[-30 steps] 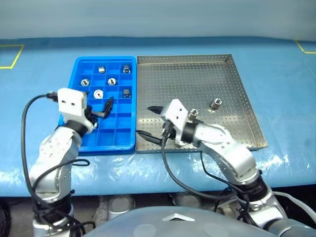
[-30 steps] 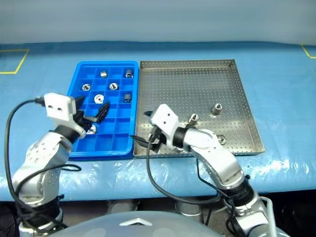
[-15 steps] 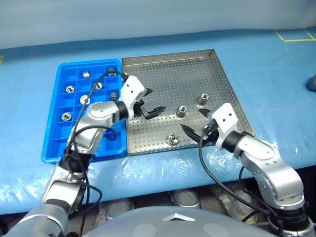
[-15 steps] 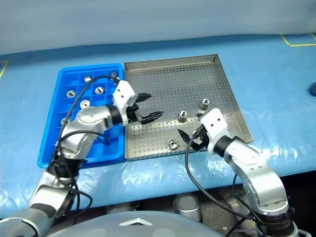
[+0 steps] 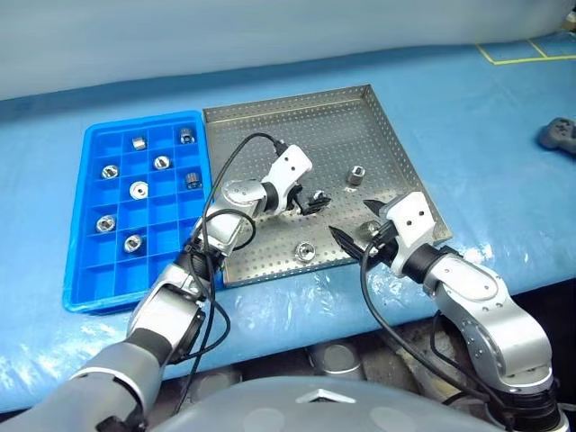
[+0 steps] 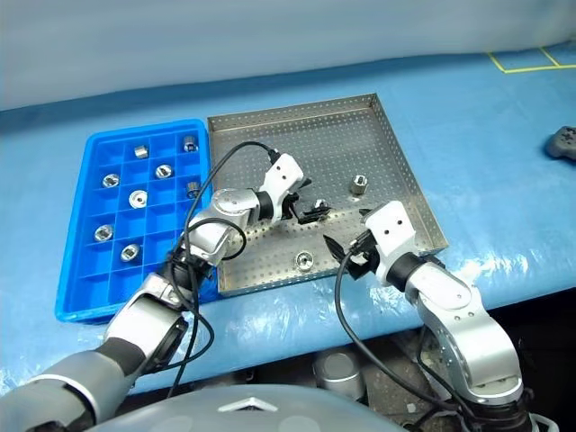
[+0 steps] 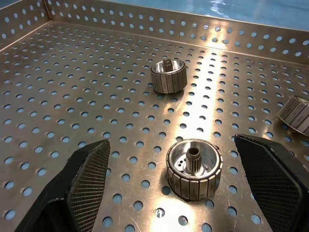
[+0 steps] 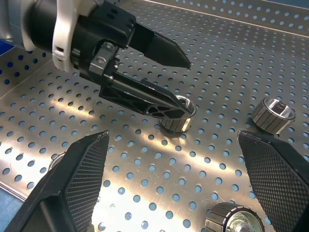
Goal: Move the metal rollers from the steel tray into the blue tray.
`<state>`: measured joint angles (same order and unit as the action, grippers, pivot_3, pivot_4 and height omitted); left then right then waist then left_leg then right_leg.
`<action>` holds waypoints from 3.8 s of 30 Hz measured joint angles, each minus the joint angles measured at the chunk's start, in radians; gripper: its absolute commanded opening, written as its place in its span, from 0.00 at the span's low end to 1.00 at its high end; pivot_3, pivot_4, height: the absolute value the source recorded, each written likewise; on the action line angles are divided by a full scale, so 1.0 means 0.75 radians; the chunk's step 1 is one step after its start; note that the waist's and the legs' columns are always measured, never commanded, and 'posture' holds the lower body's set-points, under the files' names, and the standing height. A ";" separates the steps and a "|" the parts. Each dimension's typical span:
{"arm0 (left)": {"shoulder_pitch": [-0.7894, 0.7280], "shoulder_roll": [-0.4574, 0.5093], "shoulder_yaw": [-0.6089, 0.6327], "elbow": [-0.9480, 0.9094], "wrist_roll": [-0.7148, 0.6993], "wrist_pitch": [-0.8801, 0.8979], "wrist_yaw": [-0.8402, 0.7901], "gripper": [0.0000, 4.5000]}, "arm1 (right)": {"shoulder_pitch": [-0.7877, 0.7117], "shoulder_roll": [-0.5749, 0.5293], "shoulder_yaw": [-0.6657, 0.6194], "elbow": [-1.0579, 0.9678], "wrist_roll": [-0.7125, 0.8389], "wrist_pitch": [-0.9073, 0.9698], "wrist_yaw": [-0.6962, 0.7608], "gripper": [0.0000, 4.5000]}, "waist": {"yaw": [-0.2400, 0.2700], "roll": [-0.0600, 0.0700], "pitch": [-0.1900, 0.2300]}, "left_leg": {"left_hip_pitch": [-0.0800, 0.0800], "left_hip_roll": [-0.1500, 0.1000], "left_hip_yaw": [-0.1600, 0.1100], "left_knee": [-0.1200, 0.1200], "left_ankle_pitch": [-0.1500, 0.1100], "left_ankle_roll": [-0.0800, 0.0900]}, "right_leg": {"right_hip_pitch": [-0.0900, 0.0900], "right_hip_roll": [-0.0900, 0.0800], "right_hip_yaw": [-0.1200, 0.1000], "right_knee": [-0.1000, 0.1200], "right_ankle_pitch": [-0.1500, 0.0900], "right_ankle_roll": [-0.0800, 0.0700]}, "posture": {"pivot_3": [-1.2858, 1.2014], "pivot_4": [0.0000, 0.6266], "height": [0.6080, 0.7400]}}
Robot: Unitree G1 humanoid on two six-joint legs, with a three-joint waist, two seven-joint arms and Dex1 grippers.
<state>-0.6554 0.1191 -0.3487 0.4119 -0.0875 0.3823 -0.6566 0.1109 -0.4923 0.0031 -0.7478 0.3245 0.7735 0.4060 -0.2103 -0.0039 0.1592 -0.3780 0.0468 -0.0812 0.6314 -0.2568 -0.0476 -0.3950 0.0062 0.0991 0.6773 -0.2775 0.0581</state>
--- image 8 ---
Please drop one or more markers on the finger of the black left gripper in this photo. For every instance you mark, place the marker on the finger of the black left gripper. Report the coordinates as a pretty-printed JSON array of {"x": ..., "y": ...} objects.
[{"x": 144, "y": 99}]

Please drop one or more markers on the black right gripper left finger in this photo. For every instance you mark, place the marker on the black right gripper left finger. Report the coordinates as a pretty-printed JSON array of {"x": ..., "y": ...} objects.
[{"x": 79, "y": 183}]

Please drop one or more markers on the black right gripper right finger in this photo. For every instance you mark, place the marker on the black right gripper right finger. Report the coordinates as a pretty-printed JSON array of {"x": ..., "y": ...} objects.
[{"x": 277, "y": 178}]

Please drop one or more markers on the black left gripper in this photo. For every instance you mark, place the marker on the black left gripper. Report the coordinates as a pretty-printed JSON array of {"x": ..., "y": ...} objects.
[{"x": 101, "y": 29}]

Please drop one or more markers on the ribbed metal roller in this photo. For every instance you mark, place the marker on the ribbed metal roller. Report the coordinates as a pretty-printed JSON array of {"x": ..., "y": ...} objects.
[
  {"x": 177, "y": 125},
  {"x": 270, "y": 118},
  {"x": 224, "y": 217}
]

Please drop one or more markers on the perforated steel tray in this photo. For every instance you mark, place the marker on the perforated steel tray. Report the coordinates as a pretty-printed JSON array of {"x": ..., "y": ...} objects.
[{"x": 149, "y": 174}]

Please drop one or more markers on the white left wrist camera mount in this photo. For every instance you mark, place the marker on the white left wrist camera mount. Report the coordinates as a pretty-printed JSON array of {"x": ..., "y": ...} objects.
[{"x": 63, "y": 36}]

